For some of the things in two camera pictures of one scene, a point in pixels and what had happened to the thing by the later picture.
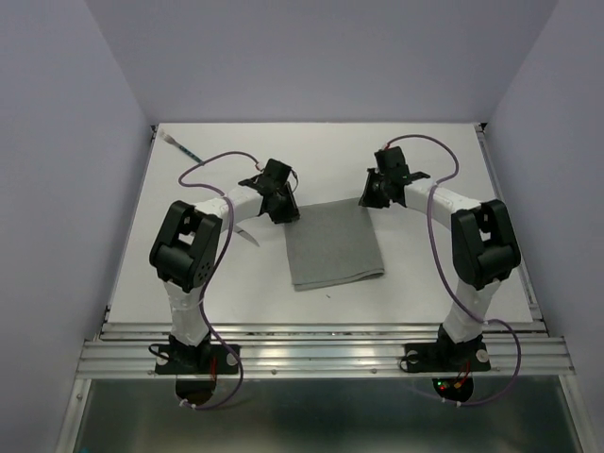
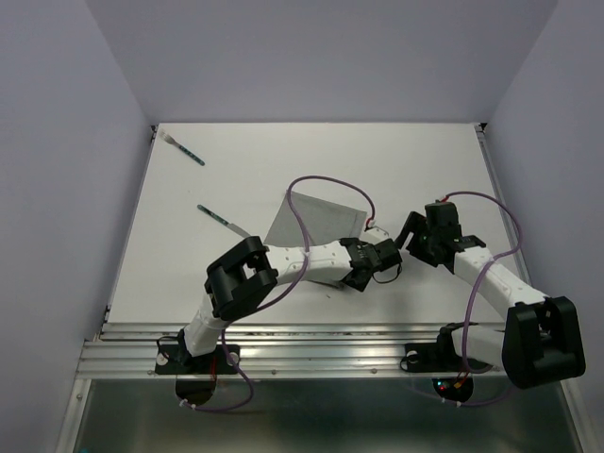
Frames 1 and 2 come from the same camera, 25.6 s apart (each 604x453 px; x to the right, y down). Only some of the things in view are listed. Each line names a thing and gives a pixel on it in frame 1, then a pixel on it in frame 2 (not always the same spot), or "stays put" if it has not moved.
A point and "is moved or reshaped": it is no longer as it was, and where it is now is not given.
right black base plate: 446,358 stays put
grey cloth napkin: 332,243 is moved or reshaped
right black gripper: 367,198 to 415,222
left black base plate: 196,360 stays put
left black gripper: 290,210 to 357,287
